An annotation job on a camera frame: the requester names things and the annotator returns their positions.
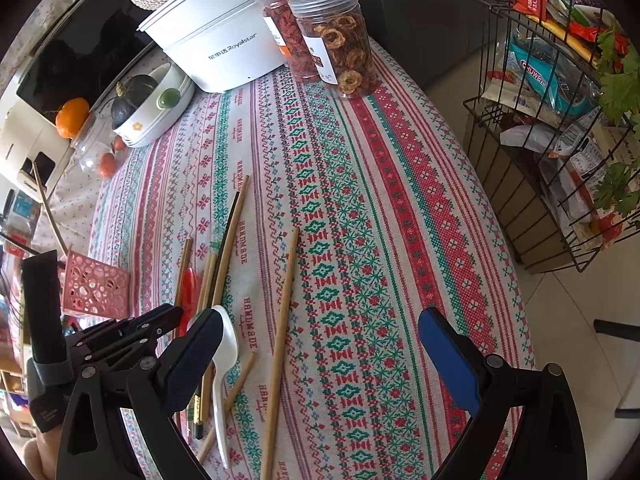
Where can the red green patterned tablecloth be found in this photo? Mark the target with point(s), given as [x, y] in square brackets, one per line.
[350, 210]

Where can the person's left hand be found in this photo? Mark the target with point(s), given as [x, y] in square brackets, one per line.
[50, 455]

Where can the red plastic spoon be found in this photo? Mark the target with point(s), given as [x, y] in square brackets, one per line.
[191, 290]

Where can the clear jar of dried slices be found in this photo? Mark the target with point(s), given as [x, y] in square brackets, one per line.
[340, 50]

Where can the black glass cooktop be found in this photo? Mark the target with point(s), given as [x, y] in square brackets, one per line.
[85, 65]

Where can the white plastic spoon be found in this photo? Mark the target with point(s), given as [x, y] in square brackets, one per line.
[227, 340]

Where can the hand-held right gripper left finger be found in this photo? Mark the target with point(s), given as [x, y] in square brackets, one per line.
[195, 360]

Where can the clear jar of goji berries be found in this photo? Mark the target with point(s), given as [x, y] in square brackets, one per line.
[287, 35]

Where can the small orange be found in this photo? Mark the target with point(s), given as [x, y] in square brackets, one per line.
[119, 143]
[107, 165]

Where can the clear glass jar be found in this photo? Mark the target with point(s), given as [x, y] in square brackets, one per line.
[92, 150]

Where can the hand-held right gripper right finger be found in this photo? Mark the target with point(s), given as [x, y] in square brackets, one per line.
[450, 365]

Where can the pink perforated utensil holder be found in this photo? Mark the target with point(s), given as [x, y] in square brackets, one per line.
[95, 285]

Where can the dark green pumpkin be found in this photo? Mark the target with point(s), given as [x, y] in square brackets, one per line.
[132, 100]

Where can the white kitchen appliance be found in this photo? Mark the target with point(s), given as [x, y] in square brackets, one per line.
[25, 145]

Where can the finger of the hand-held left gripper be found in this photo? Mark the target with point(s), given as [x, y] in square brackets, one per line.
[110, 352]
[155, 320]

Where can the blue snack packet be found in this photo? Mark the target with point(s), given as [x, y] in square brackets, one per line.
[545, 77]

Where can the long bamboo chopstick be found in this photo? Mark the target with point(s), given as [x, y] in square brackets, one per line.
[280, 350]

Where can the white electric cooking pot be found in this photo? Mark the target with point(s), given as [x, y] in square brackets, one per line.
[225, 35]

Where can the green leafy herbs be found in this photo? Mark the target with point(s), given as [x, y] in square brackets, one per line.
[620, 90]

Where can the white oval flower-print dish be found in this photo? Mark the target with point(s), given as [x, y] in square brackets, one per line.
[160, 115]

